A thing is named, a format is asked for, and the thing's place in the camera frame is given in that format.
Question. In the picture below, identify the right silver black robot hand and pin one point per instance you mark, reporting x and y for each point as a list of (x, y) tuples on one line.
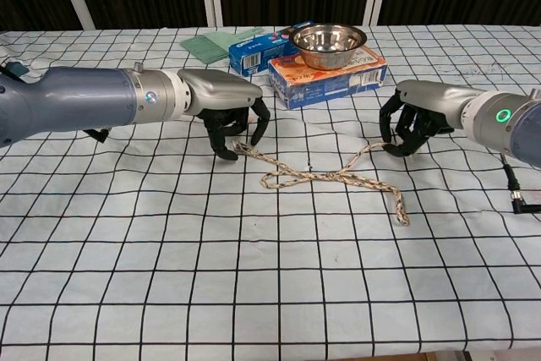
[(435, 99)]

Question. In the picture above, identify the white checkered tablecloth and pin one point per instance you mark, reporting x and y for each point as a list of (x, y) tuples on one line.
[(169, 272)]

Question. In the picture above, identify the blue cookie box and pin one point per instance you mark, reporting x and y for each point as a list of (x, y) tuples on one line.
[(249, 56)]

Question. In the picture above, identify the green hand brush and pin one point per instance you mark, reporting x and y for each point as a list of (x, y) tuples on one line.
[(207, 48)]

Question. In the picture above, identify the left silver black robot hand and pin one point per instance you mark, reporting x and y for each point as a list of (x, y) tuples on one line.
[(220, 88)]

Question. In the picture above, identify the stainless steel bowl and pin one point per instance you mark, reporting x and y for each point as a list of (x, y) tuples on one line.
[(325, 54)]

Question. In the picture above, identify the orange cracker box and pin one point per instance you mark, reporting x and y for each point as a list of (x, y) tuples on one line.
[(321, 86)]

